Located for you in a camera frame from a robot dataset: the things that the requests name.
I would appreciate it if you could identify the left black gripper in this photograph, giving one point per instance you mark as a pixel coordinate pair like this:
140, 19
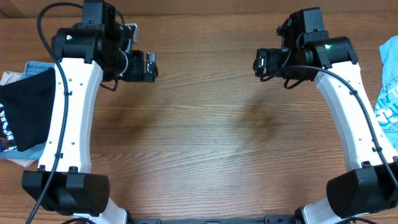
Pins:
137, 73

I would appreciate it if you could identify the black printed sports jersey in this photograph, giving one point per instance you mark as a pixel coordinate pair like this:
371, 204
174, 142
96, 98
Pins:
7, 138

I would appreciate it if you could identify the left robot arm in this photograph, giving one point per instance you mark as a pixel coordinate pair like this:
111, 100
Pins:
87, 55

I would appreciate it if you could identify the beige folded garment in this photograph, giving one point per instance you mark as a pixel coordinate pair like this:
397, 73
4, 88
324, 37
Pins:
26, 158

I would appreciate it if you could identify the light blue printed t-shirt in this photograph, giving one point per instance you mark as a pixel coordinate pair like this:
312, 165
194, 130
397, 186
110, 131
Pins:
386, 105

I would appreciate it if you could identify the black t-shirt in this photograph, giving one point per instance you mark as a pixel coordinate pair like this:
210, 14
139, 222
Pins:
28, 108

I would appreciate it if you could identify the blue denim jeans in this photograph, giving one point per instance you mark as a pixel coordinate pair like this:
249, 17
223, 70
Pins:
33, 68

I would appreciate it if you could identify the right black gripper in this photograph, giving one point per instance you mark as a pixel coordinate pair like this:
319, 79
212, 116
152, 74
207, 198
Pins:
273, 56

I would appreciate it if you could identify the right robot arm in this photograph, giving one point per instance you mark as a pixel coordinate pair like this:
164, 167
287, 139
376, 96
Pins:
308, 53

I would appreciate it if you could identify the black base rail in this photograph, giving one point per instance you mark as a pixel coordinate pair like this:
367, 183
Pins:
211, 221

